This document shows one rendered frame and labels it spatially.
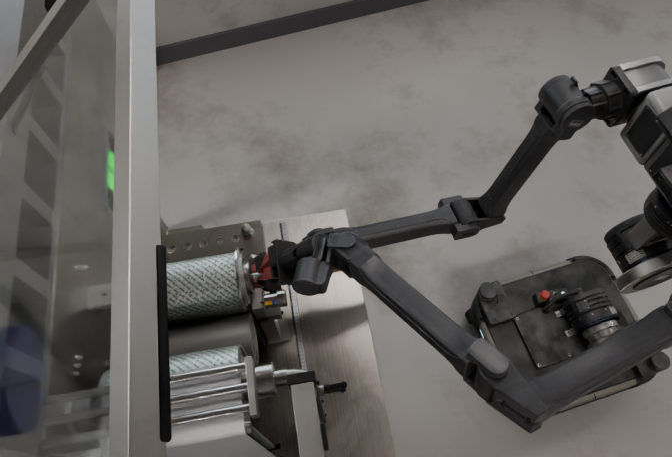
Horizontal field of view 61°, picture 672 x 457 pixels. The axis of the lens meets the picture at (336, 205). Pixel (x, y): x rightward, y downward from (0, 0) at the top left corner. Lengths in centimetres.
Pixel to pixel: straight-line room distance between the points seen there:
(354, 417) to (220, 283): 54
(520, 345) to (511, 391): 138
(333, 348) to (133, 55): 114
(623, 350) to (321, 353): 80
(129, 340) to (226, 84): 289
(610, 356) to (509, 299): 136
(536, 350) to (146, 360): 202
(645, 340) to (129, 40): 93
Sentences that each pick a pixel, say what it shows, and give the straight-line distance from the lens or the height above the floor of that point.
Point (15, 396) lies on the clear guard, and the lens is 70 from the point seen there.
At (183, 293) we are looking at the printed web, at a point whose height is 130.
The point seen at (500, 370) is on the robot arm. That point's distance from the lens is 101.
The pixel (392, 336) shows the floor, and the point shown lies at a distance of 255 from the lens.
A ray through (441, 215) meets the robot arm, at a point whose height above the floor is 118.
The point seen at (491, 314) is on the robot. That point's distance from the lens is 235.
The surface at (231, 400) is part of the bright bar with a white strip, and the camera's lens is 105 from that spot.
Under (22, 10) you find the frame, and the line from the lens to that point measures 136.
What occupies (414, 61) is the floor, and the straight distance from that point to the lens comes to 335.
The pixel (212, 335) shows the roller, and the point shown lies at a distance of 130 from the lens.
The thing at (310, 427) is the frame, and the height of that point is 144.
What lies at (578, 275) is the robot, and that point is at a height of 24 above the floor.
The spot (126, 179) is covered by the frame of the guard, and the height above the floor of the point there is 203.
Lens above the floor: 245
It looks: 62 degrees down
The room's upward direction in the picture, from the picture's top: 2 degrees counter-clockwise
